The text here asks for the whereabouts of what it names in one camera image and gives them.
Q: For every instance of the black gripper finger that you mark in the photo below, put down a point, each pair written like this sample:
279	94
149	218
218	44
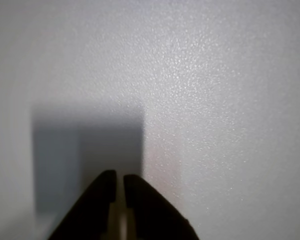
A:
90	210
160	215

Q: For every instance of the grey table mat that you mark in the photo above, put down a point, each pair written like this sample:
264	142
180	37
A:
190	87

